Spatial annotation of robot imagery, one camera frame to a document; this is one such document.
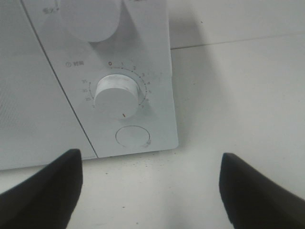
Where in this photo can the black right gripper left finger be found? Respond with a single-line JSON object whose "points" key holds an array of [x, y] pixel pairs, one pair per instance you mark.
{"points": [[47, 199]]}

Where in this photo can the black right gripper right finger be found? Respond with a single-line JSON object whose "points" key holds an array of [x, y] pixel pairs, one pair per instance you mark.
{"points": [[253, 201]]}

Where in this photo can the white microwave door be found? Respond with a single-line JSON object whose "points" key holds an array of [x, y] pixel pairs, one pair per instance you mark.
{"points": [[37, 123]]}

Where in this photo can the round door release button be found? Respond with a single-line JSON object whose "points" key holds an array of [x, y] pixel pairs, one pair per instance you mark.
{"points": [[132, 136]]}

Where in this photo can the lower white timer knob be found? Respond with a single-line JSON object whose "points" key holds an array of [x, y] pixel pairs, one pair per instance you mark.
{"points": [[117, 96]]}

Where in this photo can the white microwave oven body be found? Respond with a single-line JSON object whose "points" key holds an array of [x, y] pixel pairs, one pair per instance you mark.
{"points": [[139, 49]]}

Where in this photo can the upper white power knob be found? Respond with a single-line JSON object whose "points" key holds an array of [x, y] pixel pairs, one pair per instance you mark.
{"points": [[91, 20]]}

